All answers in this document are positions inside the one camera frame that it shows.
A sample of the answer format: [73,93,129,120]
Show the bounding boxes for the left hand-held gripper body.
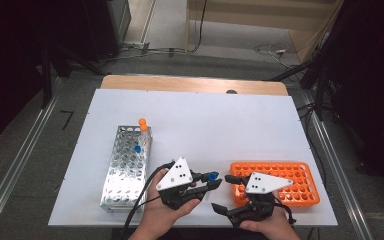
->
[155,156,205,211]

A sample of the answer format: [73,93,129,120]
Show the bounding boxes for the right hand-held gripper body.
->
[227,171,295,229]

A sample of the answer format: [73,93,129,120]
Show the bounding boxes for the blue-capped clear test tube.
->
[133,144,144,162]
[205,171,220,201]

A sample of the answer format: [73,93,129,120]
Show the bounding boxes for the orange plastic test tube rack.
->
[229,161,321,208]

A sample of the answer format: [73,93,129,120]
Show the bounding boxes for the silver metal test tube rack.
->
[99,124,154,214]

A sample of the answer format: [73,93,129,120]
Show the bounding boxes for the person's left hand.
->
[136,168,202,240]

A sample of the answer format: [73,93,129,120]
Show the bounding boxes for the person's right hand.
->
[239,192,301,240]

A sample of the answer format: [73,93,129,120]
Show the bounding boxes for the white table board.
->
[48,88,339,228]

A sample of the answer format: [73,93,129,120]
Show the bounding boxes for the black stand legs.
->
[266,49,334,121]
[39,43,108,109]

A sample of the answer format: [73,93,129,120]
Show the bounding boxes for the black curtain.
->
[316,0,384,174]
[0,0,121,156]

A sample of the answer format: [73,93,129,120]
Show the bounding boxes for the beige wooden furniture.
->
[186,0,344,64]

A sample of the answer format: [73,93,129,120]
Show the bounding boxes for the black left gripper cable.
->
[123,160,176,240]

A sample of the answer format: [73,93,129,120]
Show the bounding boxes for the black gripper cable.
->
[123,160,176,240]
[274,201,297,226]

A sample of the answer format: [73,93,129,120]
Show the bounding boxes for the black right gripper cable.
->
[274,201,297,226]

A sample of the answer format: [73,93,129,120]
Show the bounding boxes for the aluminium floor rail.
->
[296,86,374,240]
[0,78,64,234]

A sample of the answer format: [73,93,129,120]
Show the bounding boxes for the black floor cables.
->
[296,101,318,141]

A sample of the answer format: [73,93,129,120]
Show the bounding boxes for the grey floor cables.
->
[99,39,194,64]

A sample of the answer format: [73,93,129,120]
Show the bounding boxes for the white floor cable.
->
[253,42,301,69]

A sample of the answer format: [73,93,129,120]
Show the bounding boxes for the black hanging cable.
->
[189,0,209,54]

